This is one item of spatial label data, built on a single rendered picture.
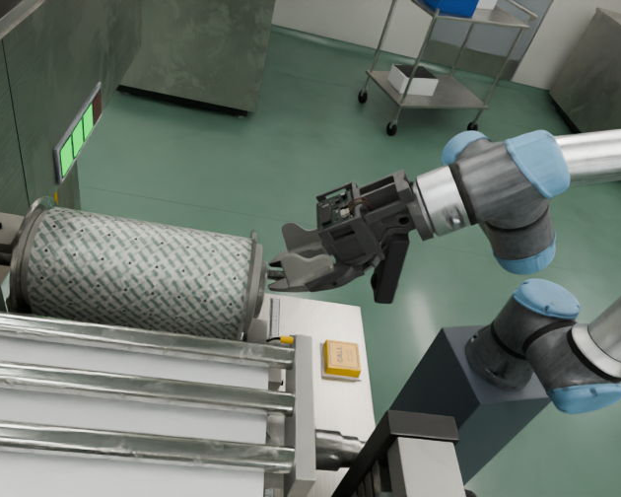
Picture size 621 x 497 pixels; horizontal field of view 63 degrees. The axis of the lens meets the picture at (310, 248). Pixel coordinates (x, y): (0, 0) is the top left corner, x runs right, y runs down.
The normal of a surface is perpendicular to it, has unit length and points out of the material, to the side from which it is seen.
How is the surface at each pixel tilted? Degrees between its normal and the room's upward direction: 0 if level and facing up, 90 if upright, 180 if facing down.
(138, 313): 94
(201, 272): 37
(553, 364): 80
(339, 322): 0
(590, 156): 47
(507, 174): 56
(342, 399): 0
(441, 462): 0
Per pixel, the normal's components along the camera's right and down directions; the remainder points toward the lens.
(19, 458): 0.23, -0.72
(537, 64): 0.02, 0.67
